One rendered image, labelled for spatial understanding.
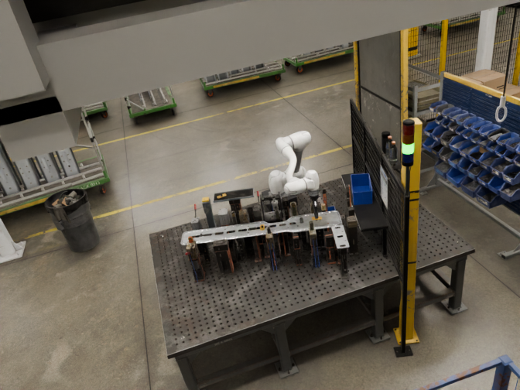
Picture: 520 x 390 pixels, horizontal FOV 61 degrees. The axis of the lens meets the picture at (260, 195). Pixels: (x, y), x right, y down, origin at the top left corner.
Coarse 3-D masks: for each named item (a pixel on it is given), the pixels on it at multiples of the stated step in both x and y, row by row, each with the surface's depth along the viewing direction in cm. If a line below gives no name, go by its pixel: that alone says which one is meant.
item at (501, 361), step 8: (496, 360) 249; (504, 360) 247; (472, 368) 246; (480, 368) 246; (488, 368) 247; (496, 368) 254; (504, 368) 247; (512, 368) 243; (456, 376) 244; (464, 376) 244; (496, 376) 256; (504, 376) 251; (432, 384) 242; (440, 384) 242; (448, 384) 243; (496, 384) 258; (504, 384) 255
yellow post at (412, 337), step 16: (416, 128) 278; (416, 144) 284; (416, 160) 290; (416, 176) 296; (416, 192) 303; (416, 208) 309; (416, 224) 317; (416, 240) 324; (400, 256) 342; (416, 256) 333; (400, 304) 367; (400, 320) 375; (400, 336) 384; (416, 336) 381
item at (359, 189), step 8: (352, 176) 402; (360, 176) 401; (368, 176) 399; (352, 184) 406; (360, 184) 405; (368, 184) 404; (352, 192) 382; (360, 192) 375; (368, 192) 374; (360, 200) 380; (368, 200) 379
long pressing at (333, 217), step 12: (300, 216) 386; (312, 216) 383; (324, 216) 380; (336, 216) 378; (216, 228) 389; (228, 228) 386; (240, 228) 384; (276, 228) 376; (288, 228) 373; (300, 228) 371; (324, 228) 368; (204, 240) 377
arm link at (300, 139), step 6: (300, 132) 397; (306, 132) 398; (294, 138) 393; (300, 138) 394; (306, 138) 396; (294, 144) 393; (300, 144) 395; (306, 144) 399; (294, 150) 406; (300, 150) 404; (300, 156) 418; (300, 162) 430; (300, 168) 443; (294, 174) 441; (300, 174) 443
